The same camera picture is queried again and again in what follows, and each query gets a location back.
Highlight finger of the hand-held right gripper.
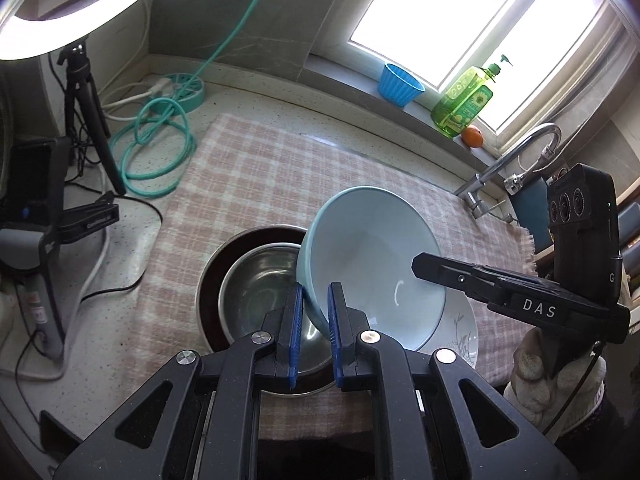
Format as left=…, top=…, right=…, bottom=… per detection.
left=411, top=252, right=501, bottom=311

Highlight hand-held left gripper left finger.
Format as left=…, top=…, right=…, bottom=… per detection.
left=52, top=284, right=305, bottom=480

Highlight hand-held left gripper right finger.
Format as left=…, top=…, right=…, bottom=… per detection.
left=326, top=282, right=583, bottom=480

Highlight white plate grey leaf print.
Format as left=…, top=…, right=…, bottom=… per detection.
left=420, top=292, right=480, bottom=368

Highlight stainless steel bowl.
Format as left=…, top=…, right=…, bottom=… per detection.
left=218, top=242, right=341, bottom=391

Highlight light teal ceramic bowl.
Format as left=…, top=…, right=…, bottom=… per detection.
left=296, top=186, right=447, bottom=352

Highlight large dark metal bowl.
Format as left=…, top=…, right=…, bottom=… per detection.
left=196, top=226, right=341, bottom=396

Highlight person's right forearm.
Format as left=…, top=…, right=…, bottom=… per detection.
left=560, top=380, right=640, bottom=476

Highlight person's right hand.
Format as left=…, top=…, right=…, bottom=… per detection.
left=504, top=327, right=608, bottom=433

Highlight chrome kitchen faucet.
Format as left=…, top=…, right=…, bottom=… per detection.
left=454, top=122, right=562, bottom=219

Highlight pink plaid cloth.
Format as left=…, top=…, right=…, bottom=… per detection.
left=122, top=112, right=538, bottom=441

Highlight green dish soap bottle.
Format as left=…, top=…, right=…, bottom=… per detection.
left=431, top=53, right=513, bottom=139

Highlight blue ribbed plastic cup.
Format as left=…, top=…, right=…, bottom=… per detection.
left=378, top=63, right=426, bottom=108

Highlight window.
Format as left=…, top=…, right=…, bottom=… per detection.
left=350, top=0, right=608, bottom=133

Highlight teal round plastic holder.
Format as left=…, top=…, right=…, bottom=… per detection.
left=150, top=74, right=205, bottom=116

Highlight black tripod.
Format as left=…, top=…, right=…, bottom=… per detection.
left=47, top=42, right=128, bottom=196

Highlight black device on stand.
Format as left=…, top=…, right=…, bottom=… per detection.
left=0, top=136, right=73, bottom=358

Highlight black cable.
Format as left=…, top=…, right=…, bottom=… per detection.
left=15, top=192, right=165, bottom=386

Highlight green garden hose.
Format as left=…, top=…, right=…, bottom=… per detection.
left=109, top=0, right=281, bottom=198

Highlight white power cable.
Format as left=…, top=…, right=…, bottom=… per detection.
left=102, top=77, right=176, bottom=121

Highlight white ring light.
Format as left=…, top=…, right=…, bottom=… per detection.
left=0, top=0, right=188, bottom=63

